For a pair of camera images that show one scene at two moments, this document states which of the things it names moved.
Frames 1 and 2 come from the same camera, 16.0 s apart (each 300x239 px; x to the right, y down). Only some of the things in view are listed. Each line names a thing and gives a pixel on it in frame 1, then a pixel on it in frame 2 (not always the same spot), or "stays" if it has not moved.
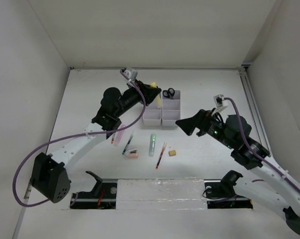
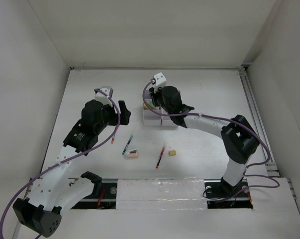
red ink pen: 162,152 stays
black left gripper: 149,92 -> 114,122
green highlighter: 152,145 -> 150,102
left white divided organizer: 152,115 stays
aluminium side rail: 254,108 stays
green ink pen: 128,143 stays
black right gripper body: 214,128 -> 157,99
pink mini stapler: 132,154 stays
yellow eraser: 172,153 stays
